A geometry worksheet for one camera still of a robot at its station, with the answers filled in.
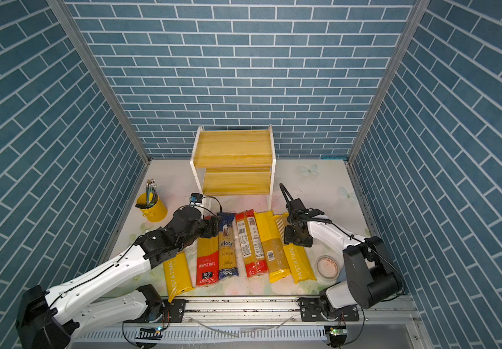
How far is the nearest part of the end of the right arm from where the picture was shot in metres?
0.65

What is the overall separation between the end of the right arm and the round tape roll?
10 cm

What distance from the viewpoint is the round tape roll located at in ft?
2.74
